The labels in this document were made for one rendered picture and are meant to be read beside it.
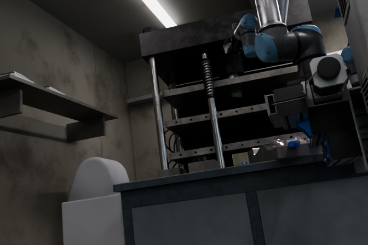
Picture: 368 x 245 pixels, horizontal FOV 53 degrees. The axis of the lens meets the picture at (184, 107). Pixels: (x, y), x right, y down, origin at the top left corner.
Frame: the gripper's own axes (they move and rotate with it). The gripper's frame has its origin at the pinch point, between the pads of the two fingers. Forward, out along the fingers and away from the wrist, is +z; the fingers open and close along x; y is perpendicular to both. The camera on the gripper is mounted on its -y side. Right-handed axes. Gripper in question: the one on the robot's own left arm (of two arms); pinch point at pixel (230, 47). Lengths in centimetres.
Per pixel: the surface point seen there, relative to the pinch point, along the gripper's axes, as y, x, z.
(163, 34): -45, -32, 78
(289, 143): 57, 20, -23
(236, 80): -9, 24, 74
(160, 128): 28, -32, 85
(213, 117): 21, 5, 74
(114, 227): 102, -67, 183
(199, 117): 20, -4, 82
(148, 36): -45, -44, 83
